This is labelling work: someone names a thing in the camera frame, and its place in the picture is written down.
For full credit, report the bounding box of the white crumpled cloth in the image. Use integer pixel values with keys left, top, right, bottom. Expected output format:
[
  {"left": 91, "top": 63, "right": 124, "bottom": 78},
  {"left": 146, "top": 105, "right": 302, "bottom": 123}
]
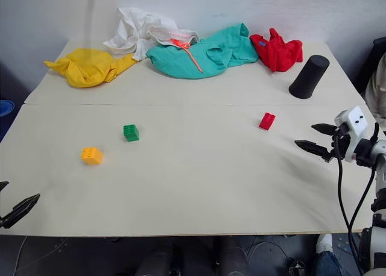
[{"left": 103, "top": 7, "right": 200, "bottom": 61}]

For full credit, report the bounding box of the black chair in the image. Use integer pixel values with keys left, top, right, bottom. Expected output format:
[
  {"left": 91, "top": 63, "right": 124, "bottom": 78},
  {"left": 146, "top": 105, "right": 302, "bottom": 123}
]
[{"left": 352, "top": 36, "right": 386, "bottom": 93}]

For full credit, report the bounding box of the blue round object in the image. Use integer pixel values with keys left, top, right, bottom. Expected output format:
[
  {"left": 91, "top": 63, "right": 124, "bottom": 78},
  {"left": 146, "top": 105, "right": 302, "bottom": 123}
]
[{"left": 0, "top": 99, "right": 16, "bottom": 118}]

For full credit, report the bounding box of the person in beige clothing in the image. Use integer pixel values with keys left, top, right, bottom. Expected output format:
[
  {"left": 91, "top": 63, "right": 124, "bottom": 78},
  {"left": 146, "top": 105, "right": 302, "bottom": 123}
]
[{"left": 364, "top": 53, "right": 386, "bottom": 120}]

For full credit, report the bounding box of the green toy brick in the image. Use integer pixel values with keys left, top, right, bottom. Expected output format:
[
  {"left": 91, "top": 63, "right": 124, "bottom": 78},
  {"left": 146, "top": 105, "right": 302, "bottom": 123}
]
[{"left": 122, "top": 124, "right": 141, "bottom": 143}]

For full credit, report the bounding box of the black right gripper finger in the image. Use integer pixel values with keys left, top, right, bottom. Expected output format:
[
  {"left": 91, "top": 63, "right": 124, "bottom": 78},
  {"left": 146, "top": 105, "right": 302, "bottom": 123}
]
[
  {"left": 294, "top": 140, "right": 335, "bottom": 163},
  {"left": 311, "top": 123, "right": 338, "bottom": 136}
]

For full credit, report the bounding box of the yellow crumpled cloth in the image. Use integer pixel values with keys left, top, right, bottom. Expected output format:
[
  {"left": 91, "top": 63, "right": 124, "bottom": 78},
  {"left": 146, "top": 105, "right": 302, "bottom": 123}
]
[{"left": 43, "top": 48, "right": 140, "bottom": 89}]

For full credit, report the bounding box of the blue jeans leg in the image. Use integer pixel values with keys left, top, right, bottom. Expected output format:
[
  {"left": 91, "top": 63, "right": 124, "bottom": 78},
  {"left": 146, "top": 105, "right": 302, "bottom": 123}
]
[{"left": 313, "top": 249, "right": 353, "bottom": 276}]

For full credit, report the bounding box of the black upturned cup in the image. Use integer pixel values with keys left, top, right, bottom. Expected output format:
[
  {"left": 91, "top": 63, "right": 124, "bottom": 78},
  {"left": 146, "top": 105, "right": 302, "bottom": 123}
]
[{"left": 288, "top": 54, "right": 331, "bottom": 100}]

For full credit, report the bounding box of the white shoe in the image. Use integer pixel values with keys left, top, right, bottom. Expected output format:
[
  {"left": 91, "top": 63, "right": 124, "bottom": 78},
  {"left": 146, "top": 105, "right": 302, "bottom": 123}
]
[{"left": 315, "top": 233, "right": 334, "bottom": 254}]

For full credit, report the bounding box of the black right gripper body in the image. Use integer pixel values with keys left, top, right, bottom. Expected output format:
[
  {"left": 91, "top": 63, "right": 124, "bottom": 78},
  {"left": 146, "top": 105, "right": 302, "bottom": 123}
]
[{"left": 331, "top": 125, "right": 352, "bottom": 160}]

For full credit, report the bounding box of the teal crumpled garment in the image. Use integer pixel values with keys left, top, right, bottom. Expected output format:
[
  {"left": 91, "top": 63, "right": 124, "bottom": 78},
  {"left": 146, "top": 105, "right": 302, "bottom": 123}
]
[{"left": 145, "top": 22, "right": 260, "bottom": 80}]

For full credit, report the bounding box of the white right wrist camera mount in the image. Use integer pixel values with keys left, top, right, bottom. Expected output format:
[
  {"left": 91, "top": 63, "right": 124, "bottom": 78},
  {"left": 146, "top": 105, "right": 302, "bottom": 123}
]
[{"left": 334, "top": 105, "right": 370, "bottom": 163}]

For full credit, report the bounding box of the yellow toy brick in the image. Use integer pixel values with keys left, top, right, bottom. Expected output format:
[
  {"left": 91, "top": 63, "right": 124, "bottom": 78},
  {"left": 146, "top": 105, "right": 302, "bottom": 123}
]
[{"left": 80, "top": 146, "right": 104, "bottom": 166}]

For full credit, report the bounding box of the orange drawstring cord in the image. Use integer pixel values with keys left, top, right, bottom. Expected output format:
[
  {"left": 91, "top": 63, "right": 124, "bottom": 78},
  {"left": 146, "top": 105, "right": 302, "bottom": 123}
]
[{"left": 171, "top": 38, "right": 204, "bottom": 74}]

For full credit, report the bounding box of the red crumpled garment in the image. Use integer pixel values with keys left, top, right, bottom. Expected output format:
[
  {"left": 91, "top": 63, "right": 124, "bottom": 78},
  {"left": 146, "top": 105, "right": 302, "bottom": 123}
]
[{"left": 249, "top": 28, "right": 303, "bottom": 73}]

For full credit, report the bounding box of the red toy brick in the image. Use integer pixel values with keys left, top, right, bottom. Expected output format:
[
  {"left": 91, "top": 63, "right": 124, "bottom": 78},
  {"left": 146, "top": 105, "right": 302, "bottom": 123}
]
[{"left": 258, "top": 112, "right": 276, "bottom": 131}]

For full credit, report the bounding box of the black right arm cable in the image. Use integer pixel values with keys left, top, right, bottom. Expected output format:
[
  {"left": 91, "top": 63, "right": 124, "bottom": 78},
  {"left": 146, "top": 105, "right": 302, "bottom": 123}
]
[{"left": 332, "top": 124, "right": 381, "bottom": 275}]

